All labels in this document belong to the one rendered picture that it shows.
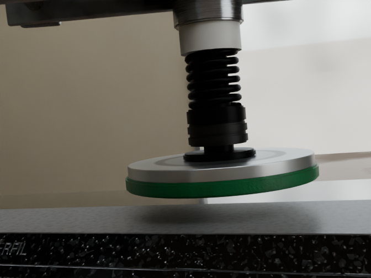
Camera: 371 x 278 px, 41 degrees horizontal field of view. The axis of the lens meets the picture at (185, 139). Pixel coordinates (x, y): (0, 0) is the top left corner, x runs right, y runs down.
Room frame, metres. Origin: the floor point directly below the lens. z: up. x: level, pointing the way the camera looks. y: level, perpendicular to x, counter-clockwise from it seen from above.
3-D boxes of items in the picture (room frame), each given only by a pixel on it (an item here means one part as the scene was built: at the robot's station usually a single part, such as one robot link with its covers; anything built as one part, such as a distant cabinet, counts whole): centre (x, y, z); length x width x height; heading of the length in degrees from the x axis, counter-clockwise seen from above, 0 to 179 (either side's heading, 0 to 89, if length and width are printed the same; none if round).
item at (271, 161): (0.57, -0.04, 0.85); 0.21 x 0.21 x 0.01
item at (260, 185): (0.57, -0.04, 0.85); 0.22 x 0.22 x 0.04
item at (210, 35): (0.57, -0.04, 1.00); 0.07 x 0.07 x 0.04
